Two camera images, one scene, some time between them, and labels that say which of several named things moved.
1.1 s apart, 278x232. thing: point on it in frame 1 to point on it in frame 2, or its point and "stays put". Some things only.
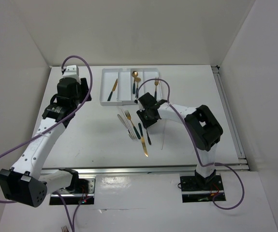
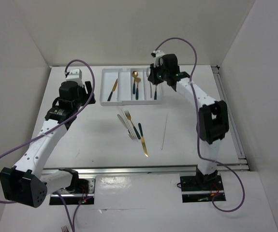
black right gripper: (146, 123) to (152, 77)
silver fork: (130, 135) stays put
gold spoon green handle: (134, 74) stays put
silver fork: (149, 141) to (147, 70)
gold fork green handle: (156, 82) stays put
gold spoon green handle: (137, 79) stays put
